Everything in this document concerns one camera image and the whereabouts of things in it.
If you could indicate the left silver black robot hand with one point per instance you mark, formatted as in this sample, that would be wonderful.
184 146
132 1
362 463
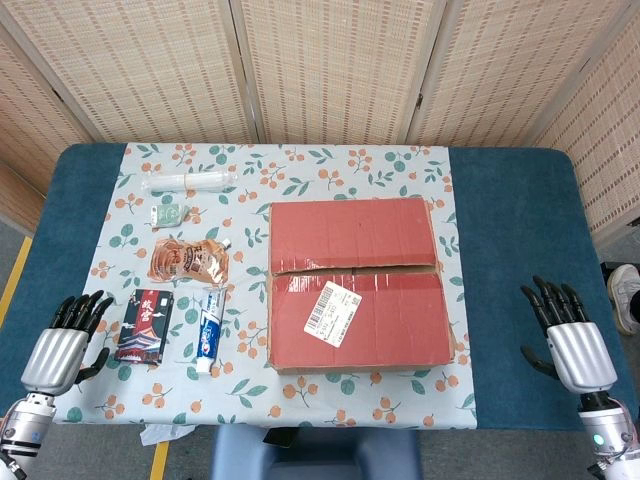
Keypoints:
55 350

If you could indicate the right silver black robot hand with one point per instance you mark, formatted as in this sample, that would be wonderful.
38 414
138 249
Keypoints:
580 350

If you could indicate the red cardboard box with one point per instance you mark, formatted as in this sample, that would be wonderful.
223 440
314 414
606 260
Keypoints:
350 235

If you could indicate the white sneaker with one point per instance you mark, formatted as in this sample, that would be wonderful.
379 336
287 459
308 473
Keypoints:
622 295

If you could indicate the black red printed carton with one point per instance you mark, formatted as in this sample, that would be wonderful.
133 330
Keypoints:
142 325

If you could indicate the blue white toothpaste tube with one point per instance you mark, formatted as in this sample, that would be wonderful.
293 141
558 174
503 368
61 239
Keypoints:
209 330

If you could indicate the orange spouted sauce pouch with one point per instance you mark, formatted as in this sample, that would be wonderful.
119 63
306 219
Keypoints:
185 260

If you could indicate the small green packet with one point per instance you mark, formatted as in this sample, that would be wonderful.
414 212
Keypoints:
167 215

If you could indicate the clear plastic tube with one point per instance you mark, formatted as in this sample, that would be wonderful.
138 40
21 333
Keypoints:
175 182

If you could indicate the blue grey chair seat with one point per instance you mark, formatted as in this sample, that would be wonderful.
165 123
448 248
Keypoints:
310 460

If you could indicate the floral patterned tablecloth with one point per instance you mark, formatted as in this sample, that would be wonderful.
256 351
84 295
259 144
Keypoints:
325 165

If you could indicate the bamboo folding screen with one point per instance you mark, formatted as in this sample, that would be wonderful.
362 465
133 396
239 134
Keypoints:
325 65

